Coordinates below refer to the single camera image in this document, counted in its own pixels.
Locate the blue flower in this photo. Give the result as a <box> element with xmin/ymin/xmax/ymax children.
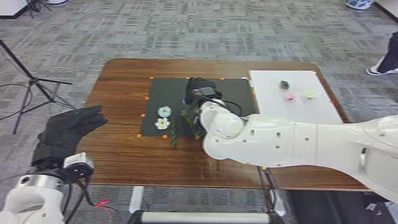
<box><xmin>157</xmin><ymin>105</ymin><xmax>175</xmax><ymax>118</ymax></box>

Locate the dark mat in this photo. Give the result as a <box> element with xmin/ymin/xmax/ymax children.
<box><xmin>141</xmin><ymin>77</ymin><xmax>260</xmax><ymax>138</ymax></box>

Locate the cream white flower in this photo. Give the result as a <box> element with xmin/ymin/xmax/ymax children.
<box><xmin>299</xmin><ymin>87</ymin><xmax>322</xmax><ymax>100</ymax></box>

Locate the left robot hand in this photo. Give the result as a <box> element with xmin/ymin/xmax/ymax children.
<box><xmin>31</xmin><ymin>105</ymin><xmax>111</xmax><ymax>165</ymax></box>

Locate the blue and white vase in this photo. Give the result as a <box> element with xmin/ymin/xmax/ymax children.
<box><xmin>45</xmin><ymin>0</ymin><xmax>71</xmax><ymax>7</ymax></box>
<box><xmin>345</xmin><ymin>0</ymin><xmax>377</xmax><ymax>11</ymax></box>

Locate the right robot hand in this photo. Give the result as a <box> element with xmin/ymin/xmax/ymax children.
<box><xmin>183</xmin><ymin>77</ymin><xmax>222</xmax><ymax>105</ymax></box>

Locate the person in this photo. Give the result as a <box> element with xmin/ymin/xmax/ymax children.
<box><xmin>365</xmin><ymin>31</ymin><xmax>398</xmax><ymax>76</ymax></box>

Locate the white sheet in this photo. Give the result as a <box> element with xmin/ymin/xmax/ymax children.
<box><xmin>247</xmin><ymin>69</ymin><xmax>347</xmax><ymax>125</ymax></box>

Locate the pale grey bar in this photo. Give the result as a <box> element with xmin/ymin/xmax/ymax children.
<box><xmin>137</xmin><ymin>211</ymin><xmax>272</xmax><ymax>224</ymax></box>

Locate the black cable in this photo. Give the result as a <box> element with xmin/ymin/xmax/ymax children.
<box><xmin>192</xmin><ymin>94</ymin><xmax>246</xmax><ymax>117</ymax></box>

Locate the black tripod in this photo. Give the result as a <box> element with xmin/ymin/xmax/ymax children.
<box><xmin>0</xmin><ymin>39</ymin><xmax>77</xmax><ymax>135</ymax></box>

